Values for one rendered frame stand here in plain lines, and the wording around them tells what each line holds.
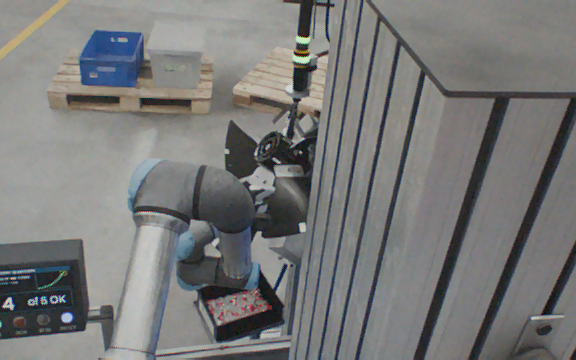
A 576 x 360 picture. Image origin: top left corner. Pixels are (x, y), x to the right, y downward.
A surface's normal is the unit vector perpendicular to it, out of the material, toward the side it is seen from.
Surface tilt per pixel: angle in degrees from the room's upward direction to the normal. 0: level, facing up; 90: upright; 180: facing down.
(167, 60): 95
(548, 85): 0
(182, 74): 95
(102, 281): 0
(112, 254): 0
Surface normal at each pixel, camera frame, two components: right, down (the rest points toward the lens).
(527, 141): 0.15, 0.57
